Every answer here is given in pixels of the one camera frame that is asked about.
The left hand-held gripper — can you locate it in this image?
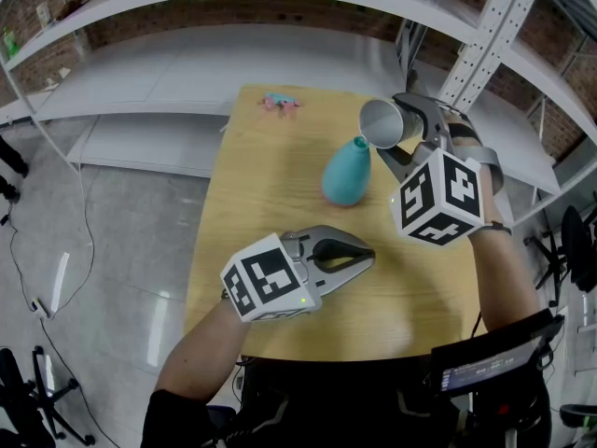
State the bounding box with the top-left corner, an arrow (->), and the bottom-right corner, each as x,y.
219,224 -> 377,323

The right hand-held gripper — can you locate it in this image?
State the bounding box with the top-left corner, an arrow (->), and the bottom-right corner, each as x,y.
375,91 -> 485,247

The white paper cup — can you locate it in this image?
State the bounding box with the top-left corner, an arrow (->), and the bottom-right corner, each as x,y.
358,98 -> 426,150

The teal vase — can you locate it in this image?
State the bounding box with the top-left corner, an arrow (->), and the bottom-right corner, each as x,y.
321,135 -> 372,208

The person's right forearm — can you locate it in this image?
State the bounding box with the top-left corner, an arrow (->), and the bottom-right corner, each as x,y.
467,224 -> 546,336

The person's left forearm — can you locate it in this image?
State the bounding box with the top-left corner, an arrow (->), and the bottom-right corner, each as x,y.
155,298 -> 254,409

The green plastic bottle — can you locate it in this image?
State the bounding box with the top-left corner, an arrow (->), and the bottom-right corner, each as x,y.
1,26 -> 21,61

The person's right hand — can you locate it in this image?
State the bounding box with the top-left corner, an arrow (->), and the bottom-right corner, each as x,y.
441,108 -> 506,227

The short white shelving rack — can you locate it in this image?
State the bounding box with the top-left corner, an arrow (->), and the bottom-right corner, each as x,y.
396,0 -> 597,224

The small pink blue toy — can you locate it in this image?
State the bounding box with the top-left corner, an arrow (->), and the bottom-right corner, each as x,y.
257,91 -> 300,119

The person's black shirt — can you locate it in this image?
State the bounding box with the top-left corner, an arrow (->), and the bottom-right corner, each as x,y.
138,351 -> 557,448

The black chest monitor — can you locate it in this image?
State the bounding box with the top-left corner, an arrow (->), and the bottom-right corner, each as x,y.
429,312 -> 566,397

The long white shelving rack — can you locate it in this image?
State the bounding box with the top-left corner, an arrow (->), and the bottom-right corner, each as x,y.
0,0 -> 482,180

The black monitor mount rig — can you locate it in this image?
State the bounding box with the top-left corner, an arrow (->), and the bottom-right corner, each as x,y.
455,388 -> 552,448

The white power cable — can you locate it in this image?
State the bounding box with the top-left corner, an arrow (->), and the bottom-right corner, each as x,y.
45,164 -> 95,317

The black floor cable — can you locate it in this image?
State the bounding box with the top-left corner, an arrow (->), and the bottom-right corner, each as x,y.
38,316 -> 123,448

